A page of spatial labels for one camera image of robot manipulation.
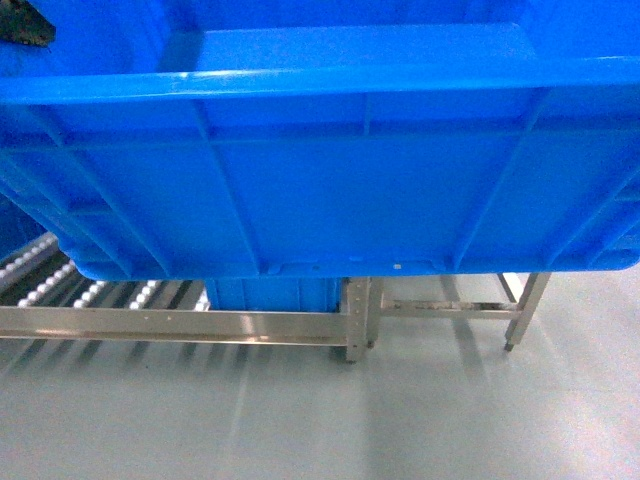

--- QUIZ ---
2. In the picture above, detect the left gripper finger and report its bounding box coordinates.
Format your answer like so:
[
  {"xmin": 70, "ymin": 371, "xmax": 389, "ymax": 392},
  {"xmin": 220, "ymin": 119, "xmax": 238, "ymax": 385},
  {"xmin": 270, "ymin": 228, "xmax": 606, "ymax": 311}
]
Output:
[{"xmin": 1, "ymin": 0, "xmax": 55, "ymax": 46}]

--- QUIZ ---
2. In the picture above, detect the blue crate on shelf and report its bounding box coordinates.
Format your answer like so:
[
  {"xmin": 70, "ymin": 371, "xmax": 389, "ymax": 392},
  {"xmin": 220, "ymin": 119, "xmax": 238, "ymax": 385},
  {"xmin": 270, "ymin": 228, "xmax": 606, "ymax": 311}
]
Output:
[{"xmin": 204, "ymin": 278, "xmax": 342, "ymax": 313}]

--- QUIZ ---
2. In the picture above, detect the blue plastic crate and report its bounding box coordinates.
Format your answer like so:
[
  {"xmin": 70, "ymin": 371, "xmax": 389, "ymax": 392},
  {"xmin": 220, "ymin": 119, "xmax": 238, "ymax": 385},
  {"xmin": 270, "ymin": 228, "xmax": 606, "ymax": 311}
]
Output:
[{"xmin": 1, "ymin": 1, "xmax": 639, "ymax": 280}]

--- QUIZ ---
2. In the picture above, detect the steel roller shelf rack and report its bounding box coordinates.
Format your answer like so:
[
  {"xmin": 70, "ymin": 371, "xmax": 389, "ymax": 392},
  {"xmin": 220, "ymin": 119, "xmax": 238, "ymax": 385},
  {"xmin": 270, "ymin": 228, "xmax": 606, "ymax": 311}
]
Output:
[{"xmin": 1, "ymin": 234, "xmax": 383, "ymax": 363}]

